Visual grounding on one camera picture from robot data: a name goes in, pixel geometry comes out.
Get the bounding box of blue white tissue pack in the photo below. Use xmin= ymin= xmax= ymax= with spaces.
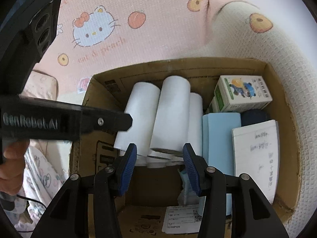
xmin=177 ymin=169 xmax=200 ymax=206

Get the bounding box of white paper roll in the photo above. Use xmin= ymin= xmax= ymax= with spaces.
xmin=187 ymin=92 xmax=202 ymax=156
xmin=150 ymin=76 xmax=191 ymax=155
xmin=114 ymin=82 xmax=161 ymax=156
xmin=146 ymin=151 xmax=170 ymax=169
xmin=135 ymin=155 xmax=147 ymax=167

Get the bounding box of white red spout pouch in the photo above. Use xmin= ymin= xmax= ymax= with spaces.
xmin=77 ymin=76 xmax=91 ymax=94

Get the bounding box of dark blue object in box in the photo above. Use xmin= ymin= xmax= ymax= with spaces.
xmin=241 ymin=109 xmax=271 ymax=127

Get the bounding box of person's left hand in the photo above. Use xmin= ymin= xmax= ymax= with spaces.
xmin=0 ymin=140 xmax=30 ymax=196

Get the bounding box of pink cartoon print pillow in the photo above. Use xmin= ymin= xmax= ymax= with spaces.
xmin=21 ymin=71 xmax=57 ymax=101

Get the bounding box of white notebook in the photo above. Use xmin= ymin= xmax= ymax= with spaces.
xmin=232 ymin=120 xmax=279 ymax=203

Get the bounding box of brown cardboard box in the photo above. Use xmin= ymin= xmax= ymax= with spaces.
xmin=70 ymin=73 xmax=288 ymax=237

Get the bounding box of white paper roll in box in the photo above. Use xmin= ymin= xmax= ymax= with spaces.
xmin=135 ymin=155 xmax=147 ymax=167
xmin=146 ymin=151 xmax=170 ymax=169

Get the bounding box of pink cartoon print blanket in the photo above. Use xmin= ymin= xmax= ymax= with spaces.
xmin=33 ymin=0 xmax=316 ymax=237

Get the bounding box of light blue box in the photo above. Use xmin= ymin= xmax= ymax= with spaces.
xmin=198 ymin=112 xmax=243 ymax=216

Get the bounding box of green white cartoon carton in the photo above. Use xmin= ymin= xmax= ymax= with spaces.
xmin=206 ymin=75 xmax=272 ymax=113

